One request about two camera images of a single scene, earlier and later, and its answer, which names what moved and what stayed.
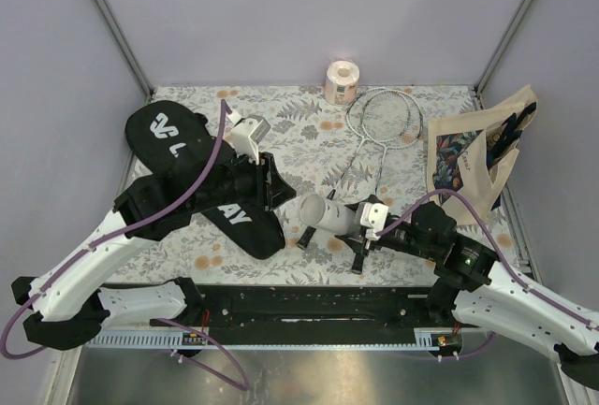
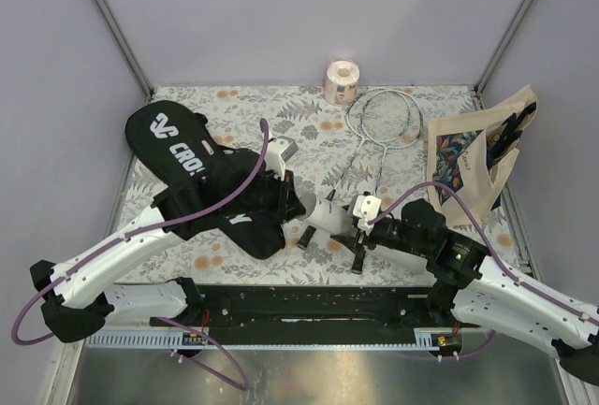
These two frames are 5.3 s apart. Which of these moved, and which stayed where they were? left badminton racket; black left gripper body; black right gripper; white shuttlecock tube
Moved: black left gripper body
Stayed: white shuttlecock tube; left badminton racket; black right gripper
